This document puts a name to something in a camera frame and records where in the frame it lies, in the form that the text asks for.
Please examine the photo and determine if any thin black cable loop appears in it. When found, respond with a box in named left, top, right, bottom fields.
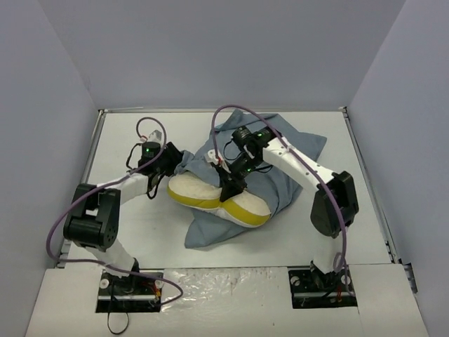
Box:
left=107, top=308, right=130, bottom=334

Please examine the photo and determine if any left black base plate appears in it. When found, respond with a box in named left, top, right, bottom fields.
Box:
left=95, top=271, right=164, bottom=313

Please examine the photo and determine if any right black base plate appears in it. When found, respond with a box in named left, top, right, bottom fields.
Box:
left=288, top=267, right=358, bottom=310

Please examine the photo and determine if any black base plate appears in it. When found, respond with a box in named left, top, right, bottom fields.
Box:
left=288, top=267, right=358, bottom=310
left=95, top=271, right=164, bottom=313

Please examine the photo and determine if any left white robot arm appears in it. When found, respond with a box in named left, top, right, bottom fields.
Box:
left=63, top=141, right=183, bottom=293

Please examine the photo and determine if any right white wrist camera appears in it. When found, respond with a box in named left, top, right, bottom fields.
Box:
left=204, top=149, right=225, bottom=166

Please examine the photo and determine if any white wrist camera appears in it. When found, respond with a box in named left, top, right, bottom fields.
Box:
left=204, top=149, right=225, bottom=166
left=140, top=130, right=164, bottom=145

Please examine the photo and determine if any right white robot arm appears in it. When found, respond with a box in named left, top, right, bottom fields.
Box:
left=208, top=127, right=359, bottom=290

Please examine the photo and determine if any cream white pillow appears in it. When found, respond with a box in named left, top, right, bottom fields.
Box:
left=167, top=172, right=271, bottom=228

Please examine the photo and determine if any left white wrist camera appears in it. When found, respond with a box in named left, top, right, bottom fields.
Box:
left=140, top=130, right=164, bottom=145

